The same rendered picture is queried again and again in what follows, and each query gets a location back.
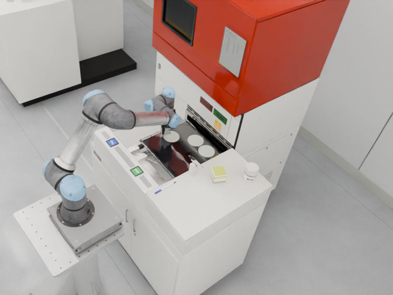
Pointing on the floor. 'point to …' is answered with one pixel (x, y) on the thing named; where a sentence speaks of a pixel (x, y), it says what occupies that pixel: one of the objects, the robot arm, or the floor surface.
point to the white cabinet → (235, 259)
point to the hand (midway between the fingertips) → (161, 134)
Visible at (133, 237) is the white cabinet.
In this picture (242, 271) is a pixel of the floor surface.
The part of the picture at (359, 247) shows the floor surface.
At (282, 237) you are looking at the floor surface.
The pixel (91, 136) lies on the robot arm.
